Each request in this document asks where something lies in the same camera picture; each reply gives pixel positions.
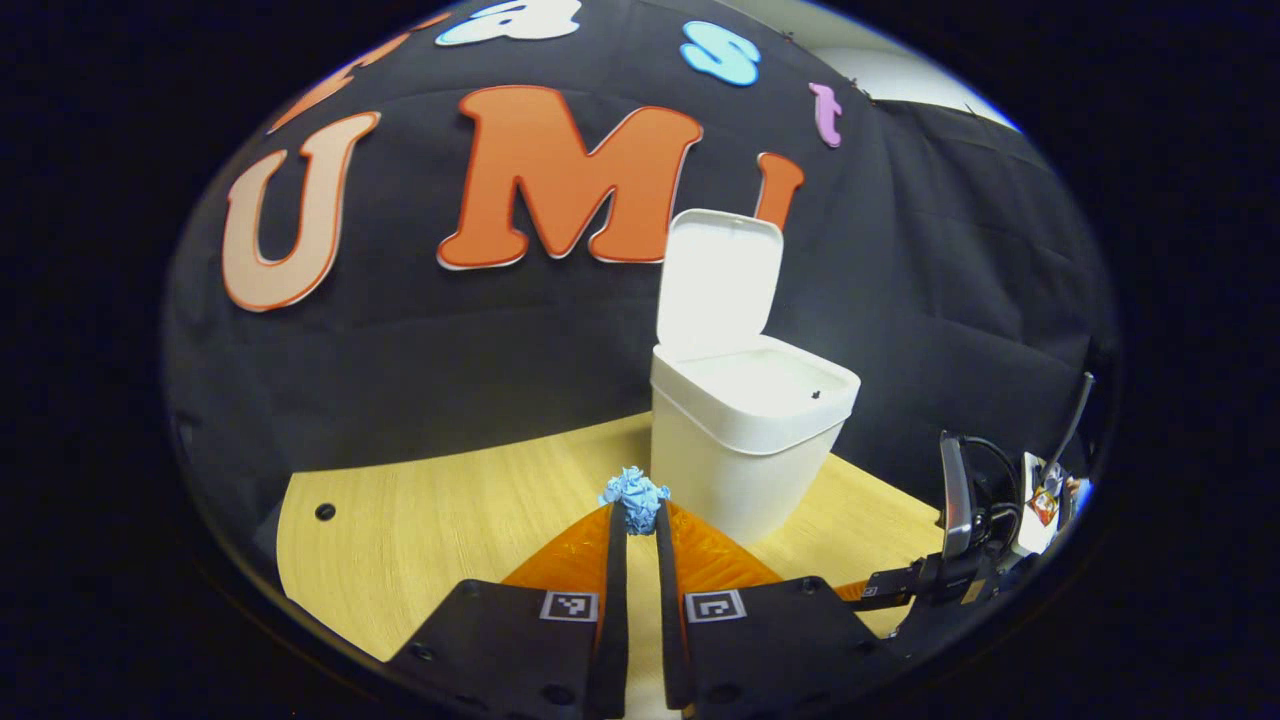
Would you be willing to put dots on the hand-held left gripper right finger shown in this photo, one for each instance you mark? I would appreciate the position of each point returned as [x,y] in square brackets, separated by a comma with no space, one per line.
[672,620]

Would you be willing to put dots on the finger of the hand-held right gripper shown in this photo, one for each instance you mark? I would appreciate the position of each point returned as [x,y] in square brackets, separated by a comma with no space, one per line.
[900,588]

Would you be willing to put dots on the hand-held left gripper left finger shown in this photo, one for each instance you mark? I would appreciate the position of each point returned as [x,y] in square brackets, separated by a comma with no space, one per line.
[615,620]

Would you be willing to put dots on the black backdrop cloth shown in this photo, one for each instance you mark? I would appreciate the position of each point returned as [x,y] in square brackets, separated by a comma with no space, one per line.
[450,370]

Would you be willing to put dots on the wooden desktop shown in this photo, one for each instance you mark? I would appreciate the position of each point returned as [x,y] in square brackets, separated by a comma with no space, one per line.
[430,540]

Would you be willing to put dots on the white desktop garbage bin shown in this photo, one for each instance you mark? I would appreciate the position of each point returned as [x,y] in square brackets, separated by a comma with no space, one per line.
[730,450]

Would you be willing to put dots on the blue paper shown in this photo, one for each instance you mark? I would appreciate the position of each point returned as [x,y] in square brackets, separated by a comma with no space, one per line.
[635,495]

